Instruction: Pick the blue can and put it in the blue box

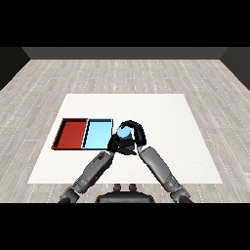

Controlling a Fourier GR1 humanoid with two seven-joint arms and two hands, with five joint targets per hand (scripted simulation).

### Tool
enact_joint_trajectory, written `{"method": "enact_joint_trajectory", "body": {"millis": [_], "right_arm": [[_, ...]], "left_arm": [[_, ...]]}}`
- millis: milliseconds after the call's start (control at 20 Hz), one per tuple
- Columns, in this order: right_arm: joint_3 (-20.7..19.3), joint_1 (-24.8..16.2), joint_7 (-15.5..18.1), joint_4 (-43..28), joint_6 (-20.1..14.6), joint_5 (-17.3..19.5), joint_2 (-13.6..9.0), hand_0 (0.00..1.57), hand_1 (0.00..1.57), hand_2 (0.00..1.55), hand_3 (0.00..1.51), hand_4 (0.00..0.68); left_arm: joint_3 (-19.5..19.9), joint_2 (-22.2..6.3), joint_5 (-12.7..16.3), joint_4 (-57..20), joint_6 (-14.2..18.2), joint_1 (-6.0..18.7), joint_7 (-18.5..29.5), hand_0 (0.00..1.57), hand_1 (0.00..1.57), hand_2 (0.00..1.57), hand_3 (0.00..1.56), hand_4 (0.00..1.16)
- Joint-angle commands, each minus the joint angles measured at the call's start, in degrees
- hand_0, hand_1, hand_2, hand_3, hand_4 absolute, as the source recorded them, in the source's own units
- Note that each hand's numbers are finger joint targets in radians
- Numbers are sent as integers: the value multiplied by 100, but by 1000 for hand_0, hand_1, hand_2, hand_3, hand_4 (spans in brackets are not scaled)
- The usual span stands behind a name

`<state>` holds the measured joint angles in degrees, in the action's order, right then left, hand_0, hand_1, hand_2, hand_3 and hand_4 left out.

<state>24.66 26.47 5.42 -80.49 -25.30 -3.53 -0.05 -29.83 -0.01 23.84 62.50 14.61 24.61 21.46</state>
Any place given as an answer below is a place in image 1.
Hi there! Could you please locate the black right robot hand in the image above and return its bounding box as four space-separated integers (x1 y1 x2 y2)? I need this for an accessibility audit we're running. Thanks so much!
116 119 147 147

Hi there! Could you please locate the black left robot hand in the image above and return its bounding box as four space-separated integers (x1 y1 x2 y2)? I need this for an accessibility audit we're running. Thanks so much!
106 132 138 156

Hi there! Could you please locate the small blue can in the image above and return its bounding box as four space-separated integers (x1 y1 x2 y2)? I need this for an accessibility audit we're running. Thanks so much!
115 125 136 152

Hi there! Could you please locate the light blue shallow open box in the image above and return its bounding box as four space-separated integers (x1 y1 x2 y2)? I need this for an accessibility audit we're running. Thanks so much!
80 117 114 151

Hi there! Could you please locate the red shallow open box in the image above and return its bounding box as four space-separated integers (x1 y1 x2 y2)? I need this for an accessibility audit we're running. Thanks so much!
51 117 90 151

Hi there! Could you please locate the dark grey robot body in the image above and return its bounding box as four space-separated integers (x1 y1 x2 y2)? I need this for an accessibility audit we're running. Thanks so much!
95 184 155 204

